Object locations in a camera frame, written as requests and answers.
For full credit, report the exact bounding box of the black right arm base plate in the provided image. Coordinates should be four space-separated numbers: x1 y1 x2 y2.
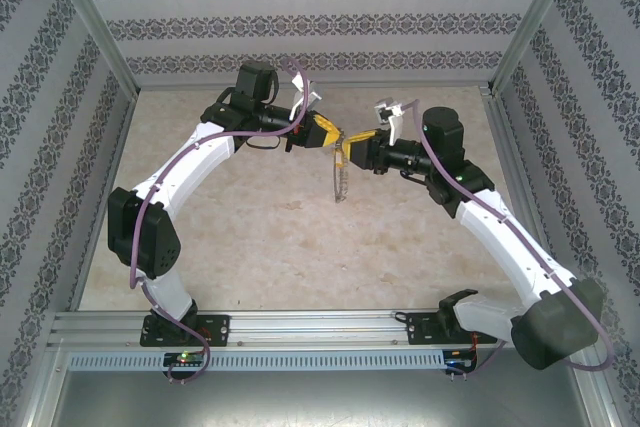
405 311 499 347

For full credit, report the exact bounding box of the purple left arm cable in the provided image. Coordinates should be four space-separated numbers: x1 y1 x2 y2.
129 57 321 384

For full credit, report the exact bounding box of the aluminium mounting rail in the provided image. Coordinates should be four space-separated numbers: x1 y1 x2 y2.
47 310 594 349

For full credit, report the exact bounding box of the aluminium side rail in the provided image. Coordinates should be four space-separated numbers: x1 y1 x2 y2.
67 89 141 312
479 85 551 258

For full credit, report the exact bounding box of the aluminium frame post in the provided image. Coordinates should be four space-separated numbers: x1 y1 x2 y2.
488 0 585 93
39 0 140 96

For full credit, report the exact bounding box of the grey sheet metal panel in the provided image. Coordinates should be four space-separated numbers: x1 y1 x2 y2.
47 369 589 427

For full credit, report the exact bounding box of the grey slotted cable duct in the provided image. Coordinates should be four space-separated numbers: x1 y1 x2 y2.
67 350 446 371

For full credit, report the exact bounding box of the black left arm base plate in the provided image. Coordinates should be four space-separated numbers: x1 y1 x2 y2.
139 314 232 348

